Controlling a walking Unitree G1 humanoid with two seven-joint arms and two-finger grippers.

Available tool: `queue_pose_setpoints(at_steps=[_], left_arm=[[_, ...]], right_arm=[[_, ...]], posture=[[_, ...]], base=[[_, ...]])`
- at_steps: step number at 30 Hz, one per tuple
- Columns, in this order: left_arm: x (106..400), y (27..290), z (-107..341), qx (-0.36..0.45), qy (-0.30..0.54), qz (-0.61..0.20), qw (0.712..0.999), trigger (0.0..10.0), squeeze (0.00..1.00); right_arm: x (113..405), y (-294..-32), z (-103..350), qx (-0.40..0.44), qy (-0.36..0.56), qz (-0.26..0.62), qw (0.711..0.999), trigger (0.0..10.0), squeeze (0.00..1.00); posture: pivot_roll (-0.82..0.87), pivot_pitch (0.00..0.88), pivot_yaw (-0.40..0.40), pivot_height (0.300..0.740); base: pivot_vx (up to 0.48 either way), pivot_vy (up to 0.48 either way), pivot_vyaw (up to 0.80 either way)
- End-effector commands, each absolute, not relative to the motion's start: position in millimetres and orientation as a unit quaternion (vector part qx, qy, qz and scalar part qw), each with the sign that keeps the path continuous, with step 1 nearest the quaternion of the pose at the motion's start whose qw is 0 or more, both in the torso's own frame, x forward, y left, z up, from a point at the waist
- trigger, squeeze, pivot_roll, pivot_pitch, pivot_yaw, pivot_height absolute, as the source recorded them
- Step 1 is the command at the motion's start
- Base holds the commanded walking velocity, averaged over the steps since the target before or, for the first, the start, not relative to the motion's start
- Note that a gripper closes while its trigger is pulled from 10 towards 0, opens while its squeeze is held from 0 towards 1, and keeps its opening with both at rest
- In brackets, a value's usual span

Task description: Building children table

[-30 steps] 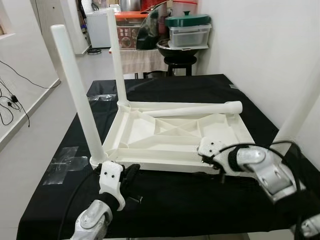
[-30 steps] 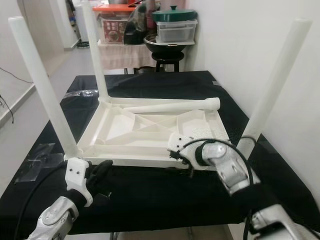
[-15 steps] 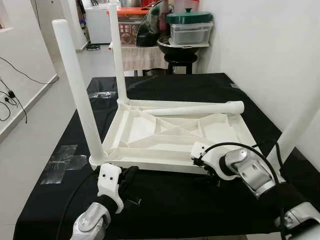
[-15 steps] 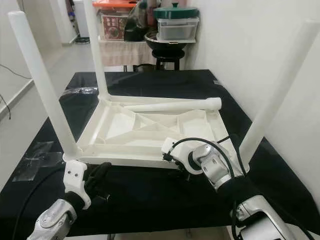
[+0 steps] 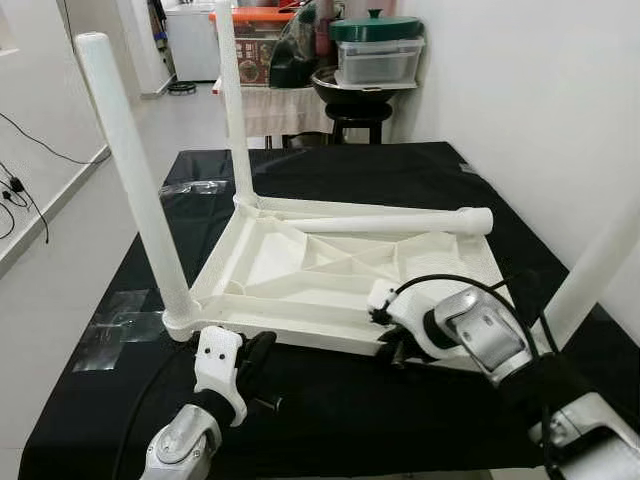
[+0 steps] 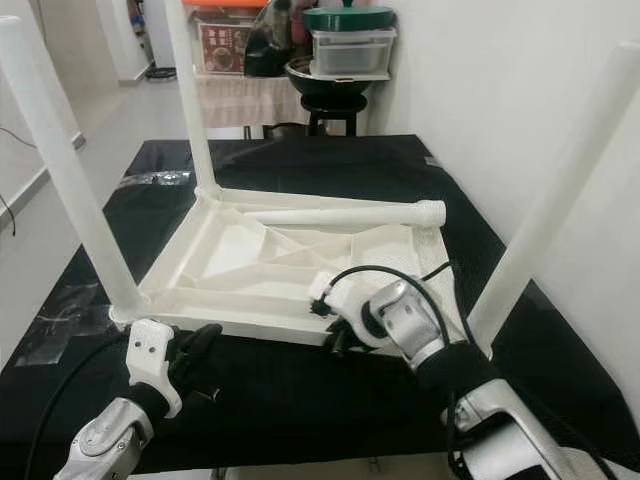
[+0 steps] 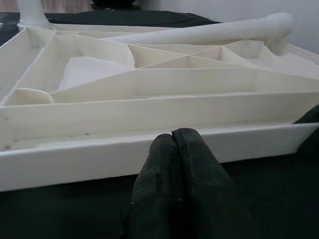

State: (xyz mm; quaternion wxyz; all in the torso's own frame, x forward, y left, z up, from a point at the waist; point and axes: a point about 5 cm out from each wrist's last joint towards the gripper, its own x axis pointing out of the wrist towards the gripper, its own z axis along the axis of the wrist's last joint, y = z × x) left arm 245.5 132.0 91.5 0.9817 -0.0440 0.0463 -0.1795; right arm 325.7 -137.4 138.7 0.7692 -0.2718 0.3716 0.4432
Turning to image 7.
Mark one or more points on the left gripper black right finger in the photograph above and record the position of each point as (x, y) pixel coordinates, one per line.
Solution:
(211, 199)

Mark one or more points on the black tablecloth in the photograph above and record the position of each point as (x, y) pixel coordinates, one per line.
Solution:
(249, 199)

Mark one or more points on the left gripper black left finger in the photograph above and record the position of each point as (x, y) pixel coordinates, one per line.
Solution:
(157, 199)

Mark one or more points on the white plastic children tabletop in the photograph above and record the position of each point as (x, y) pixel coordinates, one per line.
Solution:
(124, 114)

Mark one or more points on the beige cloth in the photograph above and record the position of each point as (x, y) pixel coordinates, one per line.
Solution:
(67, 4)

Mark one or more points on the white plastic table leg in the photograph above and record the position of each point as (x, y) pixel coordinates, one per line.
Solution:
(32, 12)
(211, 31)

